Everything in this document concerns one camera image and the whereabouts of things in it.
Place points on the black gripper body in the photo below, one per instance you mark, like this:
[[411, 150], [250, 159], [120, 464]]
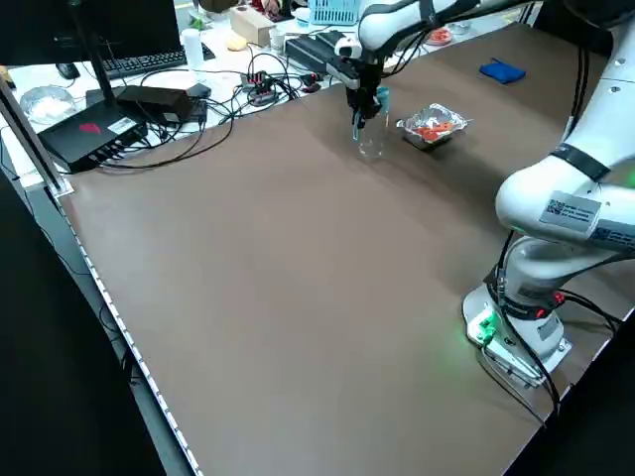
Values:
[[367, 74]]

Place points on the clear bottle light blue cap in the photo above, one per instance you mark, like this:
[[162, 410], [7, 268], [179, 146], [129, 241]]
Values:
[[374, 144]]

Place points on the aluminum foil pan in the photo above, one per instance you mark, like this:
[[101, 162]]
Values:
[[412, 126]]

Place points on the blue dishcloth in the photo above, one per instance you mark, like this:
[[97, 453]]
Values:
[[501, 72]]

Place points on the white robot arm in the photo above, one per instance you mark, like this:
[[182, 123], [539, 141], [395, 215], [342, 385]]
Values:
[[546, 198]]

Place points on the white plastic bottle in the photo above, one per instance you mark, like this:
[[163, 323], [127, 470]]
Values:
[[192, 47]]

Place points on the black flat metal box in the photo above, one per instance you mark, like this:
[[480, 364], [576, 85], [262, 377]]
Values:
[[312, 49]]

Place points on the red orange food pieces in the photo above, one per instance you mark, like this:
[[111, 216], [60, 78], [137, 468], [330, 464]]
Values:
[[434, 131]]

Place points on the light blue plastic basket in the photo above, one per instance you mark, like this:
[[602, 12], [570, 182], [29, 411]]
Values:
[[332, 12]]

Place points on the pink plate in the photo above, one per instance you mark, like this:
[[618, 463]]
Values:
[[439, 35]]

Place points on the white paper cup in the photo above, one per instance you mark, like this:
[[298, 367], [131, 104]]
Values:
[[278, 38]]

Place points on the hub with red plugs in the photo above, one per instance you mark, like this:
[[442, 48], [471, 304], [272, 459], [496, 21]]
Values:
[[258, 86]]

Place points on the clear glass bowl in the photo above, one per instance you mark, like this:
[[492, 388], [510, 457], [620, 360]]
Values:
[[459, 27]]

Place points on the light wooden box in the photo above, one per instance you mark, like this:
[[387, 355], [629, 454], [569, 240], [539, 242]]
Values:
[[250, 25]]

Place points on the yellow bread bun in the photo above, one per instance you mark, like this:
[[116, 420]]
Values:
[[236, 43]]

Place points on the small black adapter box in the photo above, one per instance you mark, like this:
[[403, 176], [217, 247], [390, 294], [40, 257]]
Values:
[[198, 90]]

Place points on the green packet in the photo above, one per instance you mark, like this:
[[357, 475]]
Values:
[[198, 20]]

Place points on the black power brick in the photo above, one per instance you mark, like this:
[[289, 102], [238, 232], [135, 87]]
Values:
[[154, 101]]

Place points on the black keyboard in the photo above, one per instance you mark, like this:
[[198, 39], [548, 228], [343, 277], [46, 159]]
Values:
[[144, 62]]

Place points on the black router box red logo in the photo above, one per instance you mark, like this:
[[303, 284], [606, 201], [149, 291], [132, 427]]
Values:
[[84, 134]]

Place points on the black computer monitor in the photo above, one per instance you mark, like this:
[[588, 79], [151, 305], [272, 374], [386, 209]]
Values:
[[89, 30]]

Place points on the black computer mouse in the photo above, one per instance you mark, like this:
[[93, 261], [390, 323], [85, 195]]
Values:
[[67, 70]]

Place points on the aluminium corner frame post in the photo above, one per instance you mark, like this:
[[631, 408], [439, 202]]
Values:
[[30, 139]]

